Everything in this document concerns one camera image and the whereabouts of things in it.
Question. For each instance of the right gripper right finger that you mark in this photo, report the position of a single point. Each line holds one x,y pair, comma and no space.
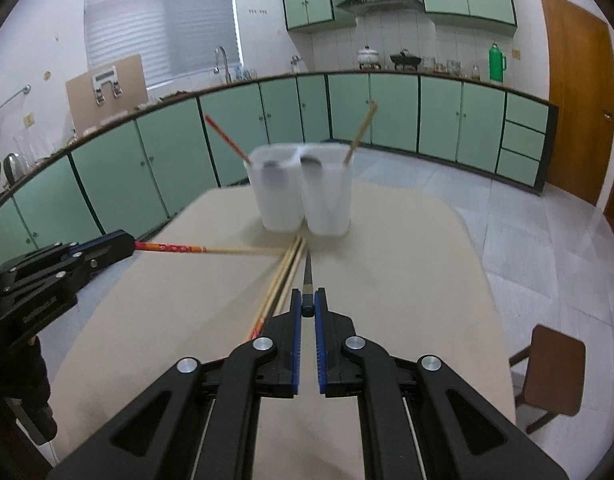
419,419

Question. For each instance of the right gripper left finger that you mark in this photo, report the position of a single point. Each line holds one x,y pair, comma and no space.
198,420

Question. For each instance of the bamboo chopstick red patterned handle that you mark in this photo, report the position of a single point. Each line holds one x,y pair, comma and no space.
190,249

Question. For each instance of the black chopstick silver band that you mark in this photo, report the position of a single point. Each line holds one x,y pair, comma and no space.
307,307

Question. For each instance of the bamboo chopstick plain tan handle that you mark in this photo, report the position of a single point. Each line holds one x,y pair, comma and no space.
274,292

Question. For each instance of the bamboo chopstick red orange handle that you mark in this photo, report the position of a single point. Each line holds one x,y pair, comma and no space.
225,137

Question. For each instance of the shiny steel spoon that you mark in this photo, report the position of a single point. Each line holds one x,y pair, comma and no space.
310,160

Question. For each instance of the tan chopstick brown handle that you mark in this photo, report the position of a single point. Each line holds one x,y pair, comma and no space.
365,125

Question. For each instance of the dark brown chopstick red handle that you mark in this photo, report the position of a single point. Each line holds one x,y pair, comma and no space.
288,286

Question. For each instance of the green lower kitchen cabinets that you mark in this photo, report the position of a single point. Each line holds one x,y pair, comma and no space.
139,173

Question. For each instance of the brown wooden stool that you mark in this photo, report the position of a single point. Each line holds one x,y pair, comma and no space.
555,375

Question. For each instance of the clear glass pitcher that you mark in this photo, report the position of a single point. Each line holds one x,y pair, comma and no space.
25,148

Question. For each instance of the brown cardboard panel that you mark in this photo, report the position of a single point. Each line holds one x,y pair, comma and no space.
106,92

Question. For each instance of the white double utensil holder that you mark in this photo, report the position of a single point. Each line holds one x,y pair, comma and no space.
295,195

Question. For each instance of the chrome sink faucet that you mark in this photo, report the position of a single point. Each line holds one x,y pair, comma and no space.
222,65

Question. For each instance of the window with white blinds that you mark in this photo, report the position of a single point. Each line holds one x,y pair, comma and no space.
173,38

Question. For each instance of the glass jars on counter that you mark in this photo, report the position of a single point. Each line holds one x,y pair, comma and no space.
450,67

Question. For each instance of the black wok pan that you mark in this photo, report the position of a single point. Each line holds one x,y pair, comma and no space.
405,61

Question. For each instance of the white cooking pot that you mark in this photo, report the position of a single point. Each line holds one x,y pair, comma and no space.
368,59

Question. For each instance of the green thermos flask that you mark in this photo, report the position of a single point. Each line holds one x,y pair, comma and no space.
497,64

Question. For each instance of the wooden door near cabinets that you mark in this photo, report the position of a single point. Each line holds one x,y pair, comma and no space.
581,84

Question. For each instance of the black range hood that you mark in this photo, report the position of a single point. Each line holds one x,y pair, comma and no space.
364,7

